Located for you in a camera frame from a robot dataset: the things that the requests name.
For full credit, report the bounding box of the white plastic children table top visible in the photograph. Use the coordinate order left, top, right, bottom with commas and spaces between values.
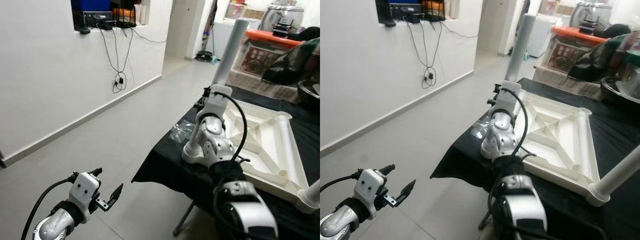
492, 90, 611, 207
190, 97, 321, 215

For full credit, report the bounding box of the clear plastic film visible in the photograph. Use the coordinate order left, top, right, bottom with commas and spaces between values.
170, 120, 196, 143
470, 117, 493, 141

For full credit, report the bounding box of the beige cloth covered table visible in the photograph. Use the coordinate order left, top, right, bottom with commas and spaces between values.
532, 65, 603, 101
227, 70, 303, 104

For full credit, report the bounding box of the white chest appliance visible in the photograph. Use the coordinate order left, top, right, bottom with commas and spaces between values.
210, 20, 238, 61
525, 14, 556, 58

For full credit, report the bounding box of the black tablecloth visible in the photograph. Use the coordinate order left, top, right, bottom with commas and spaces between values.
131, 85, 321, 240
430, 77, 640, 240

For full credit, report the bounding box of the orange lid storage box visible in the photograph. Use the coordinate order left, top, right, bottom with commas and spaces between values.
239, 29, 303, 76
541, 25, 608, 73

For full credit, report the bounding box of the dark metal basin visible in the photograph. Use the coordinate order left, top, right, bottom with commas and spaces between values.
297, 80, 321, 108
600, 75, 640, 108

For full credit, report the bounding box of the grey appliance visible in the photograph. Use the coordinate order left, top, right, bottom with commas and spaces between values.
262, 5, 306, 36
570, 1, 613, 32

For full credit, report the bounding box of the black cloth bundle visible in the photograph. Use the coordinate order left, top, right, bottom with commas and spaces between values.
292, 26, 321, 42
600, 22, 633, 38

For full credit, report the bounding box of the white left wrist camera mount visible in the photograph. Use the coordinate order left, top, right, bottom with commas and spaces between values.
70, 172, 101, 223
352, 169, 388, 218

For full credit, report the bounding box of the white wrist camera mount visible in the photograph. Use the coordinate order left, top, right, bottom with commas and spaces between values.
495, 81, 522, 118
352, 169, 388, 218
202, 85, 233, 121
70, 172, 101, 223

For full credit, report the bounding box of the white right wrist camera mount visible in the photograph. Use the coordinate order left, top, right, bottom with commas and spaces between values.
495, 81, 522, 118
202, 85, 233, 121

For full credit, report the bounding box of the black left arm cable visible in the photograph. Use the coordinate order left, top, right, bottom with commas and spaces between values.
21, 172, 78, 240
320, 170, 362, 193

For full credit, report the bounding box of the broom with dark handle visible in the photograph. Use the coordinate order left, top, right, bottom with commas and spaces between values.
202, 0, 216, 56

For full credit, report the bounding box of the black floor cable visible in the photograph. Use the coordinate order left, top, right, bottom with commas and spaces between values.
405, 21, 441, 90
97, 27, 135, 94

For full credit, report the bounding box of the black folding table frame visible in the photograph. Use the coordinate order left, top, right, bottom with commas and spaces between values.
477, 207, 493, 231
172, 200, 198, 237

